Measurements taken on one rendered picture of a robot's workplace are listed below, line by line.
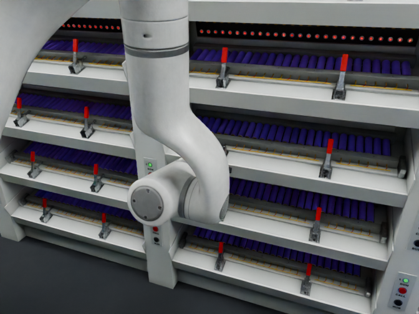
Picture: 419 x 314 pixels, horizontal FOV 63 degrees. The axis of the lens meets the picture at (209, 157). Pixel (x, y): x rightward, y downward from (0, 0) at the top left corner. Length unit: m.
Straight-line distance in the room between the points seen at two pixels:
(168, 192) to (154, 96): 0.16
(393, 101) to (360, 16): 0.19
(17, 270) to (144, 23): 1.19
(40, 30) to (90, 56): 0.75
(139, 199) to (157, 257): 0.64
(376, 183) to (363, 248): 0.19
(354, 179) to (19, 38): 0.74
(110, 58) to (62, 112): 0.29
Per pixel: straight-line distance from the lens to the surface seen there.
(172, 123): 0.51
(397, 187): 0.89
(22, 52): 0.33
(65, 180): 1.29
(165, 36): 0.46
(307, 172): 0.88
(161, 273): 1.24
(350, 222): 1.00
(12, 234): 1.64
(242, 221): 1.00
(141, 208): 0.58
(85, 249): 1.46
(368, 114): 0.80
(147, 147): 0.98
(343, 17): 0.77
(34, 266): 1.49
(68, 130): 1.17
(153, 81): 0.48
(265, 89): 0.82
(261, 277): 1.12
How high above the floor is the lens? 0.93
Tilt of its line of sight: 26 degrees down
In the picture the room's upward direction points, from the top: straight up
